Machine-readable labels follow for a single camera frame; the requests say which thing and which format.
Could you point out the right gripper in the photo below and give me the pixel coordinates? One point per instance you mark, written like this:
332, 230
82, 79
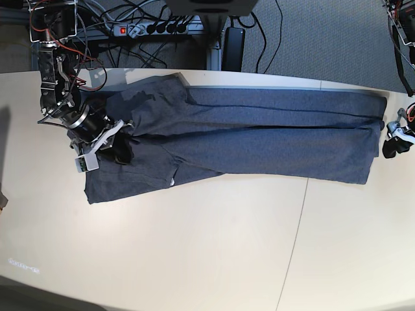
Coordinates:
87, 125

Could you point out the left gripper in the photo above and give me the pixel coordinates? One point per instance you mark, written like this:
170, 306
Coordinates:
397, 145

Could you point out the blue-grey T-shirt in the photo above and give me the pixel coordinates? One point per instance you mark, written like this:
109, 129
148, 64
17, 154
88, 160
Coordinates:
183, 134

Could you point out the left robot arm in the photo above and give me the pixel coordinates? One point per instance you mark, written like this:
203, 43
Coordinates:
400, 19

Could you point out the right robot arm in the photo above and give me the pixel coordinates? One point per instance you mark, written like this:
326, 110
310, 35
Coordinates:
53, 25

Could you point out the white power strip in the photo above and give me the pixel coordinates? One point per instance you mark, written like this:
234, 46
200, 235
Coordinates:
135, 30

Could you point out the brown object at table edge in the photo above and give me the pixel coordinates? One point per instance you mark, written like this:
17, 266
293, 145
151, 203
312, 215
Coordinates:
3, 201

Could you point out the small white table label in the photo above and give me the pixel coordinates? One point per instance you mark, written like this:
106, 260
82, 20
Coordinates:
23, 266

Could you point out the black power adapter brick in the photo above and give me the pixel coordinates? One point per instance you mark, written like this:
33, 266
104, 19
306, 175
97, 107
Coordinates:
232, 58

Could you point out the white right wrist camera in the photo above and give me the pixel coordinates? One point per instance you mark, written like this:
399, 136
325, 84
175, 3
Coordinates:
88, 154

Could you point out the grey base camera mount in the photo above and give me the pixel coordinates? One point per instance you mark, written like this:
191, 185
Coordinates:
206, 7

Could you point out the aluminium table frame leg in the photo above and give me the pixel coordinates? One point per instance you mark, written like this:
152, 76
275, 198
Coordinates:
213, 27

